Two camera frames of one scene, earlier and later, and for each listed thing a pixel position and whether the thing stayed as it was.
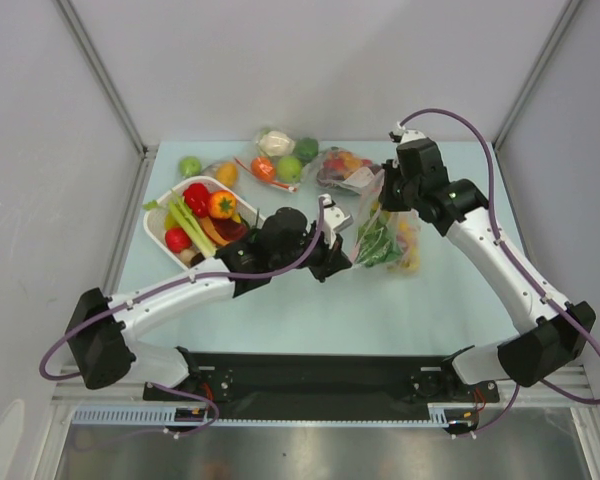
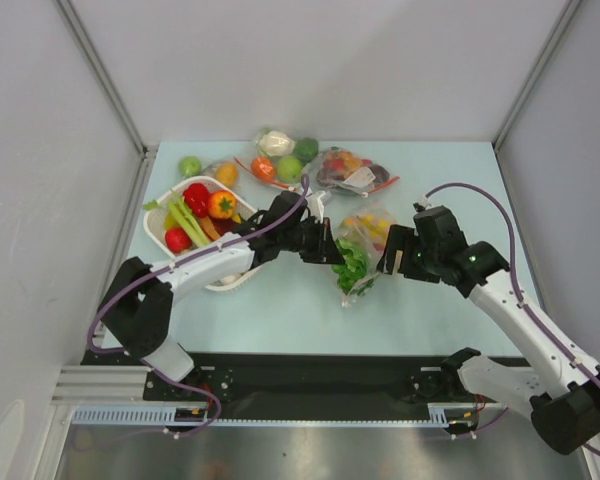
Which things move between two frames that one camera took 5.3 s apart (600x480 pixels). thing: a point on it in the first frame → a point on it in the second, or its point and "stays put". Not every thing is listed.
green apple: (190, 166) stays put
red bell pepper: (198, 198) stays put
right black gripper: (391, 185) → (402, 253)
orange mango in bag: (226, 173) stays put
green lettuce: (375, 244) → (351, 275)
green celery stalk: (178, 207) stays put
